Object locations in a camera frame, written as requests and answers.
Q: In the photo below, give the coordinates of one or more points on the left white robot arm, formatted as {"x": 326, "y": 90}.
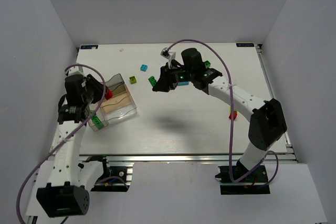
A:
{"x": 67, "y": 190}

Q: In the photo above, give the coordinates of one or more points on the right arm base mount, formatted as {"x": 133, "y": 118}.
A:
{"x": 253, "y": 184}

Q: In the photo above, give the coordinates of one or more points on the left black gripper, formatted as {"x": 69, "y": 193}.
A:
{"x": 97, "y": 87}

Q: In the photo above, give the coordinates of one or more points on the long green lego brick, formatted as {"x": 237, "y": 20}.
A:
{"x": 98, "y": 124}

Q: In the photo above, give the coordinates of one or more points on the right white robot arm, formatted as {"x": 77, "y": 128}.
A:
{"x": 266, "y": 119}

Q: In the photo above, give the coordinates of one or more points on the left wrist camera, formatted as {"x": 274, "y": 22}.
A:
{"x": 74, "y": 70}

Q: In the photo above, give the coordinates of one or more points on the dark green square lego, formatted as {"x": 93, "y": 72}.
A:
{"x": 207, "y": 64}

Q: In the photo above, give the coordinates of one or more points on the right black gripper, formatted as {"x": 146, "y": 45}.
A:
{"x": 169, "y": 77}

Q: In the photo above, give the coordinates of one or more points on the clear plastic sorting tray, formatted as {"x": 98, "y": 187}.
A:
{"x": 117, "y": 109}

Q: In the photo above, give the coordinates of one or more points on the small red lego brick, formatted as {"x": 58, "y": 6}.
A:
{"x": 234, "y": 116}

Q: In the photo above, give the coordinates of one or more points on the blue corner label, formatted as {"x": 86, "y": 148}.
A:
{"x": 88, "y": 47}
{"x": 244, "y": 44}

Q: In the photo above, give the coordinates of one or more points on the lime lego brick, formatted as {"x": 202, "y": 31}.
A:
{"x": 132, "y": 80}

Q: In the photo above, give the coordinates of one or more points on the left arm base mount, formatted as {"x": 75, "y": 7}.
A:
{"x": 115, "y": 178}

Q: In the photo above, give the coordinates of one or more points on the right blue corner label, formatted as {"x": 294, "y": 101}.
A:
{"x": 244, "y": 44}

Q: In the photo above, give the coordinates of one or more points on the long cyan lego brick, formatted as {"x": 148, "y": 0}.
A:
{"x": 183, "y": 83}

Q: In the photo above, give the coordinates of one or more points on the small cyan lego brick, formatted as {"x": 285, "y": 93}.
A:
{"x": 144, "y": 68}

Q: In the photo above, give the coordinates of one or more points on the small green lego front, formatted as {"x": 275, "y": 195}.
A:
{"x": 152, "y": 81}

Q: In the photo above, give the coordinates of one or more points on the left blue corner label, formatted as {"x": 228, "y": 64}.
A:
{"x": 88, "y": 47}

